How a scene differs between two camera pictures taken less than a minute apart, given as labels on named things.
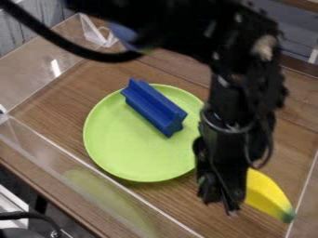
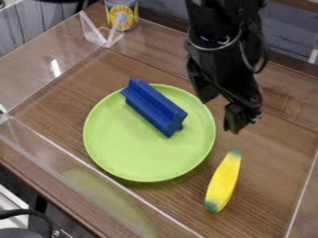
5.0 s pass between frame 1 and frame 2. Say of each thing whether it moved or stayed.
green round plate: stayed
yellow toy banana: moved
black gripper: moved
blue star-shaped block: stayed
